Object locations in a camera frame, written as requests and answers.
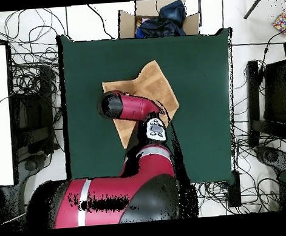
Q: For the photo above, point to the grey metal bar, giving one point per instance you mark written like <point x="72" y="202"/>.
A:
<point x="255" y="5"/>

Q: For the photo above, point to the cardboard box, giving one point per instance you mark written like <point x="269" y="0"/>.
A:
<point x="126" y="24"/>

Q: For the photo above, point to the dark green table cloth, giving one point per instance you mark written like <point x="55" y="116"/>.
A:
<point x="199" y="94"/>

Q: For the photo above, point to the colourful dotted item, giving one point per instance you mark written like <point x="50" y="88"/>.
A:
<point x="282" y="23"/>

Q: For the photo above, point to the orange terry towel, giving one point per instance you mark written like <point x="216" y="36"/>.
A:
<point x="155" y="83"/>

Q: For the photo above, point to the black equipment stand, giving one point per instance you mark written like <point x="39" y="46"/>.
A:
<point x="275" y="94"/>
<point x="33" y="113"/>

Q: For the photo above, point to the dark blue clothing pile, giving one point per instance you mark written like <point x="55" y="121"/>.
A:
<point x="165" y="24"/>

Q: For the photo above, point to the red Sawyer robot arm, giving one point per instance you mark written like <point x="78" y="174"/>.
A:
<point x="135" y="106"/>

